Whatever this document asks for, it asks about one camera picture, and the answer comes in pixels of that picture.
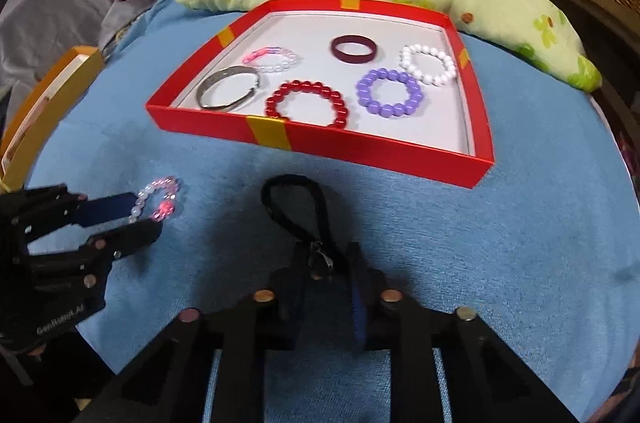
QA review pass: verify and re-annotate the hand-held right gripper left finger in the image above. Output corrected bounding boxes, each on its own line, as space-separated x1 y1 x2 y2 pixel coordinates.
75 245 313 423

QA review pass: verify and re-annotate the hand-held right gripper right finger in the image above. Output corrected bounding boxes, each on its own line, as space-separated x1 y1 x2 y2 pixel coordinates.
346 243 581 423

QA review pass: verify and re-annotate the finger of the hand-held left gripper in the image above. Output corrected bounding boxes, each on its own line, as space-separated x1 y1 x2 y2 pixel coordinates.
10 184 138 229
25 219 163 284

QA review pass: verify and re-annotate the pearl and pink bead bracelet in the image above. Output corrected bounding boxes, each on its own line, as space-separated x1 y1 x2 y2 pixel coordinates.
127 176 181 224

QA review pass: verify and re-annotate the black cord bracelet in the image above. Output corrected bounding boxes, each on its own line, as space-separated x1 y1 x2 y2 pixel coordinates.
261 174 338 284

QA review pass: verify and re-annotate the silver bangle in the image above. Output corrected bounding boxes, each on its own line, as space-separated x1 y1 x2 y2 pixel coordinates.
196 66 263 111

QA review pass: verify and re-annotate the red gift box tray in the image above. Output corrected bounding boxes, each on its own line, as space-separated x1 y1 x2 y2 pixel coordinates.
145 0 496 189

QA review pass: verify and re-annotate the purple bead bracelet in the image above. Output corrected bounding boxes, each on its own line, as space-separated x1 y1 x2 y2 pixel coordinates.
356 68 425 119

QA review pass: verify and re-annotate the red bead bracelet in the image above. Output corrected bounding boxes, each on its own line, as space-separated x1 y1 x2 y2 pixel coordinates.
265 80 348 130

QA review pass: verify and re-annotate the pink clear bead bracelet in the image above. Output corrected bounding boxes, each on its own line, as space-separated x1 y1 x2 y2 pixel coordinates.
241 46 301 74

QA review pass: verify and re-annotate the white bead bracelet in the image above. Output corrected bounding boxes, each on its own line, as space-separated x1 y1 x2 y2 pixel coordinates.
400 44 458 85

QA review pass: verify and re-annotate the dark red bangle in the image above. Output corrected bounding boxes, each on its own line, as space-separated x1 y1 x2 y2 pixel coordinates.
330 34 377 66

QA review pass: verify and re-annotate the yellow box lid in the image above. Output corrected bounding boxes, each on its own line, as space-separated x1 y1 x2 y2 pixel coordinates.
0 46 106 194

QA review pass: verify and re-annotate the grey cloth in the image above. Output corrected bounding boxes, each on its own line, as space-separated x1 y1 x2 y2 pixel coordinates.
0 0 166 104

